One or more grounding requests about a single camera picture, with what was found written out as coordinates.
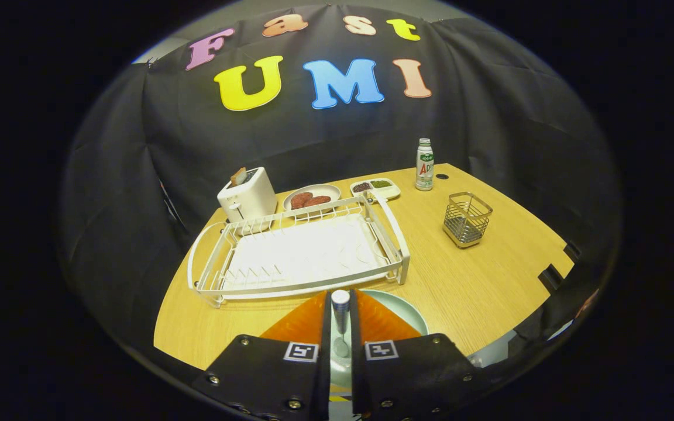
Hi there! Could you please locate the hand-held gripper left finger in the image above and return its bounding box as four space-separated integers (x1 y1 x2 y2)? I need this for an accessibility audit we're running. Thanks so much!
191 291 332 421

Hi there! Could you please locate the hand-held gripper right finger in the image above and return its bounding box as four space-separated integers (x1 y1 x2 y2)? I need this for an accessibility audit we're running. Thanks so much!
349 289 482 419

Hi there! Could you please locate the spoon with blue checkered handle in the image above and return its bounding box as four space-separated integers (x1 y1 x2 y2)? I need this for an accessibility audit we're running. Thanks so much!
331 289 352 359

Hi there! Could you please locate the pale green plate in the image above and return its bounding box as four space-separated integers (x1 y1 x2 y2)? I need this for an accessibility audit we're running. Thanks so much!
328 289 430 394

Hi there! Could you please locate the white wire dish rack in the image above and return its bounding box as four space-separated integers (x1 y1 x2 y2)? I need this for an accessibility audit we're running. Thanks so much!
187 193 411 308

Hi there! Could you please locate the metal wire basket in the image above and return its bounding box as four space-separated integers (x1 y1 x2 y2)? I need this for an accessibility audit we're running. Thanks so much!
442 192 494 250

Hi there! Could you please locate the beige round plate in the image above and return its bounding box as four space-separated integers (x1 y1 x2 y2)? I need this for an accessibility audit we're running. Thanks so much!
283 184 342 213

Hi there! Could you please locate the white divided bean dish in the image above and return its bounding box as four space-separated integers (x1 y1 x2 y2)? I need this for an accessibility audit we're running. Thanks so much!
349 178 401 203

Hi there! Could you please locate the white toaster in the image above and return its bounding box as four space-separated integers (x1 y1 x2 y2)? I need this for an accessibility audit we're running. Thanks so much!
216 167 278 223

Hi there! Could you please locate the white green-label drink bottle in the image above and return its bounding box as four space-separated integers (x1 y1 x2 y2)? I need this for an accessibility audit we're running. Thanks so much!
415 138 435 192

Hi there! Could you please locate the black backdrop cloth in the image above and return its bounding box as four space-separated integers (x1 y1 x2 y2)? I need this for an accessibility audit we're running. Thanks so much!
59 5 622 351

